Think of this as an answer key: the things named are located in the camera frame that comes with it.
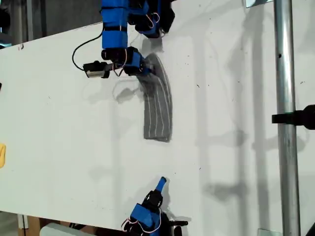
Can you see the grey white-striped towel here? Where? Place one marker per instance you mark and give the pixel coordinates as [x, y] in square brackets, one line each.
[158, 105]

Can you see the white box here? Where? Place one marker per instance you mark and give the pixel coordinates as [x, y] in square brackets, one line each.
[64, 231]

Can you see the black clamp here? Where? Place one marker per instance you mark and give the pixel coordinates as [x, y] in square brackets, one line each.
[295, 117]

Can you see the yellow object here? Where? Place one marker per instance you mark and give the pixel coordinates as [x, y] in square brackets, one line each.
[2, 156]

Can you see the black camera box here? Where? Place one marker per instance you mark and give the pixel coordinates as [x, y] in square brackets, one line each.
[178, 227]
[96, 70]

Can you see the steel post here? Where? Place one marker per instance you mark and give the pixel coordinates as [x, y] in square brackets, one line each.
[286, 73]

